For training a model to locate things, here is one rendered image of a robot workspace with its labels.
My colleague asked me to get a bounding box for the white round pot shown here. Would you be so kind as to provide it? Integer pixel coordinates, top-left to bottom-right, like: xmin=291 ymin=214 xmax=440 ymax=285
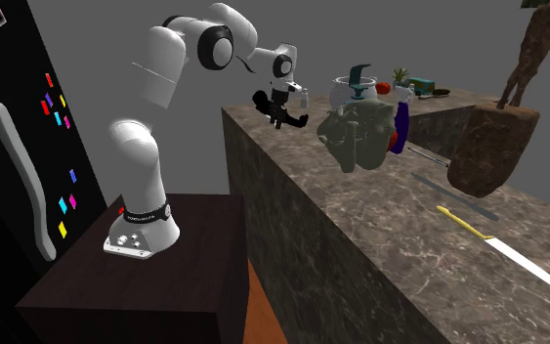
xmin=328 ymin=74 xmax=379 ymax=111

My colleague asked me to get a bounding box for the teal curved kitchen tool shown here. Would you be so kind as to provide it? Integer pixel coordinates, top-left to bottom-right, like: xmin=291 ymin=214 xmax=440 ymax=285
xmin=348 ymin=64 xmax=373 ymax=101

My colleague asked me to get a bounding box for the grey-green lumpy sculpture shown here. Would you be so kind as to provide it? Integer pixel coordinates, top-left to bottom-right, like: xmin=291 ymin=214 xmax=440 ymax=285
xmin=316 ymin=99 xmax=398 ymax=174

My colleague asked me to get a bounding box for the small potted green plant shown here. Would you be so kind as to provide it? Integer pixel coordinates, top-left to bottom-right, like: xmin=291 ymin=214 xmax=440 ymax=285
xmin=392 ymin=66 xmax=411 ymax=90

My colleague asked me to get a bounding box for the purple bottle with white top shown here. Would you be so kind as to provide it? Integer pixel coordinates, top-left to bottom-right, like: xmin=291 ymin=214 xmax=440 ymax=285
xmin=390 ymin=84 xmax=416 ymax=155

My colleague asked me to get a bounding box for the teal toy van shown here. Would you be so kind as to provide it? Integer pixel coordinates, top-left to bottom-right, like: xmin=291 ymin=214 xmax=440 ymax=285
xmin=407 ymin=77 xmax=436 ymax=96

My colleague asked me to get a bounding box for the thin metal skewer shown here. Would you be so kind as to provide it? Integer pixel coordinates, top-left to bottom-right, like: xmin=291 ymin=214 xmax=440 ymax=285
xmin=406 ymin=146 xmax=451 ymax=169

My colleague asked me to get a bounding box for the grey knife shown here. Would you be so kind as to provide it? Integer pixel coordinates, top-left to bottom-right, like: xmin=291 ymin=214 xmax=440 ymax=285
xmin=410 ymin=171 xmax=500 ymax=223

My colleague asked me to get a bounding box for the dark brown robot stand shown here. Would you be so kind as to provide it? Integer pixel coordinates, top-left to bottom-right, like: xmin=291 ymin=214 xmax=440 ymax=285
xmin=15 ymin=193 xmax=252 ymax=344

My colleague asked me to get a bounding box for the black fridge with coloured magnets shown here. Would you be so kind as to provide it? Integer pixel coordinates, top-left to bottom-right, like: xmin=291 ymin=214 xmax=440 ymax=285
xmin=0 ymin=0 xmax=109 ymax=344

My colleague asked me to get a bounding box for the yellow-handled white knife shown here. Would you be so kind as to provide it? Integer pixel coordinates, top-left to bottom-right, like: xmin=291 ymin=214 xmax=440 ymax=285
xmin=436 ymin=204 xmax=550 ymax=305

